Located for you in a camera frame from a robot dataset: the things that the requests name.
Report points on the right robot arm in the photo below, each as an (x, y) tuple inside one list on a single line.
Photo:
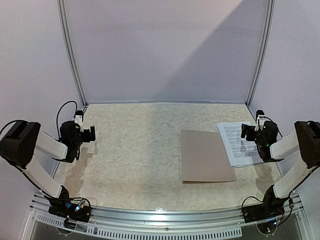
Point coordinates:
[(304, 140)]

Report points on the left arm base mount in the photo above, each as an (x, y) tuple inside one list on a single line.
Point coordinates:
[(77, 208)]

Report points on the stack of printed papers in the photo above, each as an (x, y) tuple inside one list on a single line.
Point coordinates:
[(240, 152)]

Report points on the aluminium front rail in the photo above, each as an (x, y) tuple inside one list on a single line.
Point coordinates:
[(167, 218)]

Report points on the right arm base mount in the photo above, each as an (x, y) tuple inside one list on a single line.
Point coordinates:
[(261, 211)]

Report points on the brown paper folder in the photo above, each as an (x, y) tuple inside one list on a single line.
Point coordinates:
[(204, 158)]

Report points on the perforated white cable tray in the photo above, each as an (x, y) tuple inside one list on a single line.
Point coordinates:
[(52, 228)]

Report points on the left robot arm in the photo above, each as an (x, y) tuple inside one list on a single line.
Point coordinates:
[(20, 139)]

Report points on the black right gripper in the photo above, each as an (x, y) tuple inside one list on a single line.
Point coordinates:
[(245, 131)]

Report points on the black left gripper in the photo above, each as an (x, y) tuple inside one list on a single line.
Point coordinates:
[(87, 138)]

